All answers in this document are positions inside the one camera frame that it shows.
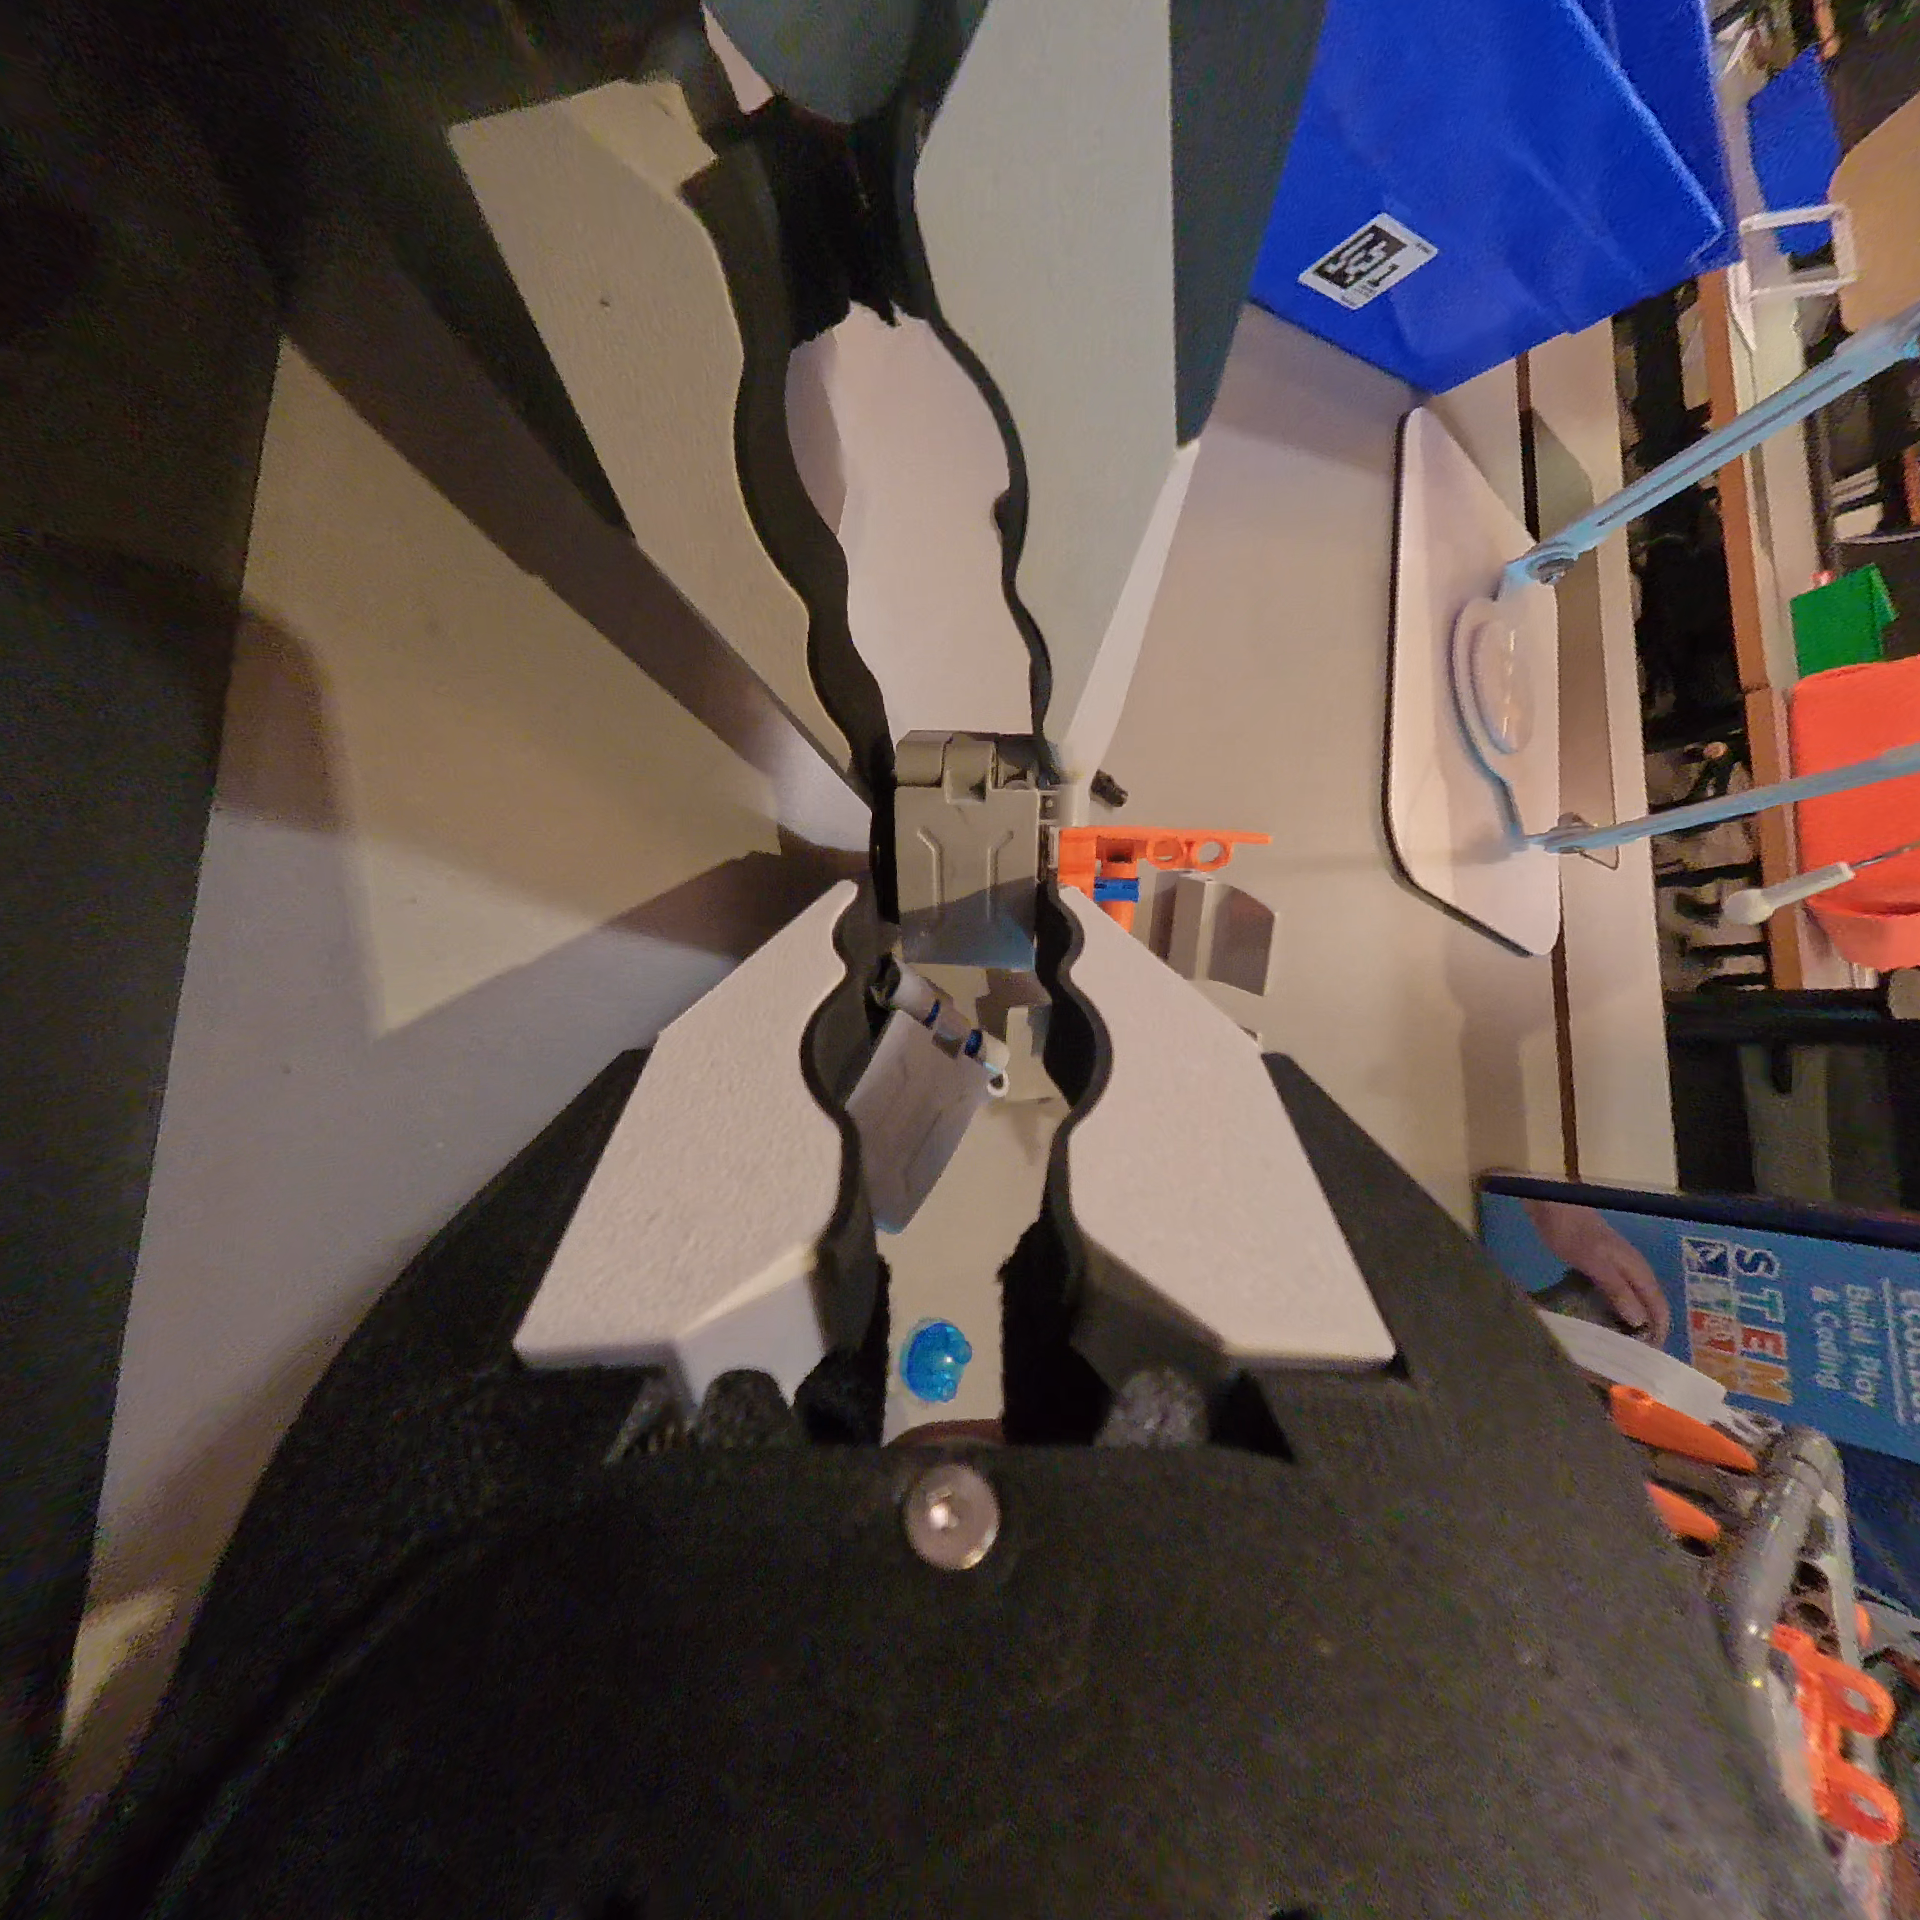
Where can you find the small blue brick pin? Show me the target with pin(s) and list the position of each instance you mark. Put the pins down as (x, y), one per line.
(935, 1359)

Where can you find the small green bin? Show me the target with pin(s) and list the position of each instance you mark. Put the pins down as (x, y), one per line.
(1842, 624)

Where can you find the white document stand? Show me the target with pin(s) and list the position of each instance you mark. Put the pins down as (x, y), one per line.
(1471, 754)

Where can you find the blue bin with tag label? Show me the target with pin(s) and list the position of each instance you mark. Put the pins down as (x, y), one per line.
(1499, 150)

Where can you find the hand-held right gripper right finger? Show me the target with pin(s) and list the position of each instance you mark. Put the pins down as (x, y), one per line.
(1218, 1198)

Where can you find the blue plastic storage bin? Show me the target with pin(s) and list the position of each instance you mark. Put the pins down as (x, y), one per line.
(1791, 138)

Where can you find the dark blue toy box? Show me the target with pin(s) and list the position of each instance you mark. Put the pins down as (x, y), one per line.
(1770, 1319)

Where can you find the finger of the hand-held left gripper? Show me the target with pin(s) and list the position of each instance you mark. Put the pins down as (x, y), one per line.
(1079, 225)
(627, 331)

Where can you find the grey orange tracked brick robot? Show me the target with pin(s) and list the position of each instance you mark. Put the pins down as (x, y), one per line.
(1785, 1578)

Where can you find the grey orange brick wheel assembly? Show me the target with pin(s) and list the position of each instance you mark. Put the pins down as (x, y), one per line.
(910, 1106)

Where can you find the red orange bin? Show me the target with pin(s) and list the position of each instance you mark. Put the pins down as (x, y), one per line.
(1863, 781)

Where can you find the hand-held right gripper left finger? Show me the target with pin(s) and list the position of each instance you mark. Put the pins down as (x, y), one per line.
(691, 1198)

